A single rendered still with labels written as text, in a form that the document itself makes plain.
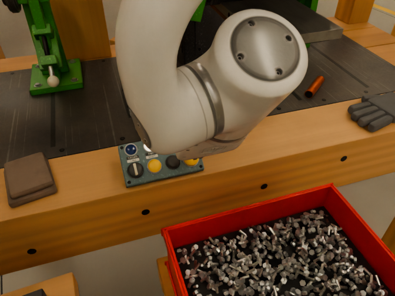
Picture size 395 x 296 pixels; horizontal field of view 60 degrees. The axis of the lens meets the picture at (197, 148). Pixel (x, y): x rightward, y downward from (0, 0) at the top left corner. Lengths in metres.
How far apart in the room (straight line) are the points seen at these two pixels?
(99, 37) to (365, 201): 1.51
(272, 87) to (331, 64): 0.81
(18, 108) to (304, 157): 0.67
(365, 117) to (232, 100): 0.57
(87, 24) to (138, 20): 0.85
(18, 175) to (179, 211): 0.31
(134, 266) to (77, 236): 0.91
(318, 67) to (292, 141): 0.36
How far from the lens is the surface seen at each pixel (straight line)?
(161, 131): 0.29
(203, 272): 0.56
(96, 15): 1.10
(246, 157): 0.70
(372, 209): 1.97
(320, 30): 0.67
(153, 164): 0.63
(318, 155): 0.77
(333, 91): 0.96
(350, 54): 1.18
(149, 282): 1.56
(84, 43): 1.13
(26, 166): 0.70
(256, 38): 0.30
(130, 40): 0.27
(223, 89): 0.30
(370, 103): 0.91
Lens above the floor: 1.36
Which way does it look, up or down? 41 degrees down
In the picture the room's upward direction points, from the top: straight up
